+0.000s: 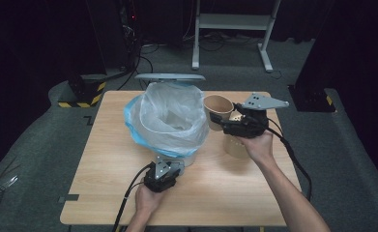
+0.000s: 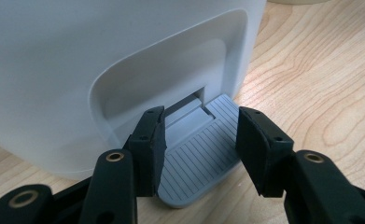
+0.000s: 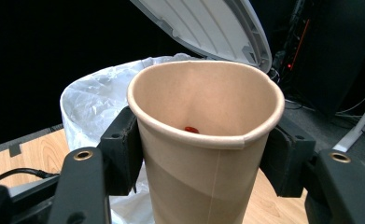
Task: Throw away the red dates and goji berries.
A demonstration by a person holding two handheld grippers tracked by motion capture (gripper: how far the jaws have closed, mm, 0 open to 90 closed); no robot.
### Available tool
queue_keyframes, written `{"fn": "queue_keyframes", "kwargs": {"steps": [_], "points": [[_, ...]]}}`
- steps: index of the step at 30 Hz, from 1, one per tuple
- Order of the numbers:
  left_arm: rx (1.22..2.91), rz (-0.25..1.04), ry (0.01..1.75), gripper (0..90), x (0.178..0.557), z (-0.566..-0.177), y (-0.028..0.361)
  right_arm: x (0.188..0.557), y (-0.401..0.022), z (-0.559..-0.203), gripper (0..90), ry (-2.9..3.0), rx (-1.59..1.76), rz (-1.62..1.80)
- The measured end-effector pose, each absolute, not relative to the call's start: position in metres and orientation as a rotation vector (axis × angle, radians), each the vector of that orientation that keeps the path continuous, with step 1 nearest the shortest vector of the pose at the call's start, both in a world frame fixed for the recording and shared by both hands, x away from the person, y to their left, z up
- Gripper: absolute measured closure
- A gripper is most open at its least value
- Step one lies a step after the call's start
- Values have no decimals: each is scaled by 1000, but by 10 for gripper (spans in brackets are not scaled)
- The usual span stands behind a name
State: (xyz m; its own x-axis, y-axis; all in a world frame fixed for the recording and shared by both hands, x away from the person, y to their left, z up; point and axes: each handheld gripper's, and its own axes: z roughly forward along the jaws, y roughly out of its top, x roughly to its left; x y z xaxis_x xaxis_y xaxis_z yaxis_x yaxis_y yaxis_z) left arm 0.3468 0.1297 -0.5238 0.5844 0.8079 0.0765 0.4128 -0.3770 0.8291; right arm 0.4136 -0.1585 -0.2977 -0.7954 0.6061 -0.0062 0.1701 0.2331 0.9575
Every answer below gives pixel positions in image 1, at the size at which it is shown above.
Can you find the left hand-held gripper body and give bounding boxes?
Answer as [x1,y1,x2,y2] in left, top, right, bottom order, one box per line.
[143,159,181,193]

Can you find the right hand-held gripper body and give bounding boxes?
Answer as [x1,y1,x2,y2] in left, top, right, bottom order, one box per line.
[223,92,290,139]

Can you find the small brown paper cup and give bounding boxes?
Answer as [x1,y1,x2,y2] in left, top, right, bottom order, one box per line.
[203,94,235,131]

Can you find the grey pedal trash can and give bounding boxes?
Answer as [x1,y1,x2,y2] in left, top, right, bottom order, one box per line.
[134,72,207,177]

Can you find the person's left hand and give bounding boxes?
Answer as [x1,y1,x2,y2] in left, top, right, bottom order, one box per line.
[133,183,167,218]

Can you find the person's right hand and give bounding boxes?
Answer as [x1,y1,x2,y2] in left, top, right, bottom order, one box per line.
[236,128,276,166]

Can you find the large brown paper bucket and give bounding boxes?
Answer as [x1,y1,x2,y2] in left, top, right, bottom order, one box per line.
[223,115,252,160]

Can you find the blue and clear trash bag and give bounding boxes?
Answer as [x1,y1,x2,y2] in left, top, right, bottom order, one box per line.
[124,81,211,159]

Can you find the black base with yellow mark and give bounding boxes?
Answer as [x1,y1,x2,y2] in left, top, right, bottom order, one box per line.
[287,84,336,113]

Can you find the white metal stand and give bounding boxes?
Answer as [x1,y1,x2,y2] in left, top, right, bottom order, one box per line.
[191,0,281,73]

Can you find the grey tape strip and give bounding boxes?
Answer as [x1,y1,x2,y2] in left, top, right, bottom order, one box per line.
[58,193,80,204]

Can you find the black base with yellow stripes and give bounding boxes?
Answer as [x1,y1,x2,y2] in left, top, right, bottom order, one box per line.
[57,74,107,109]

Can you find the dark equipment rack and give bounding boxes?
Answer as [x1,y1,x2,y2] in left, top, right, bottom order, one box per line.
[118,0,143,71]

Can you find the left hand-held gripper cable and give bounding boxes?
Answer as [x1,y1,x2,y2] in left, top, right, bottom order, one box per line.
[112,162,154,232]

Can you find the hand-held gripper cable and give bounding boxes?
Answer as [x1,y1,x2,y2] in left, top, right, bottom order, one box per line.
[112,162,154,232]
[267,118,313,202]

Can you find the right hand-held gripper cable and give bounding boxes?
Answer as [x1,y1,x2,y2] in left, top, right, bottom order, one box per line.
[267,118,313,202]

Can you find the cables under white stand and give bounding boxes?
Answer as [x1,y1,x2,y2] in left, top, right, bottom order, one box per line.
[183,31,262,52]

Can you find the black floor cables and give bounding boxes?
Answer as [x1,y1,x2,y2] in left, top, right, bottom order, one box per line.
[117,43,156,91]

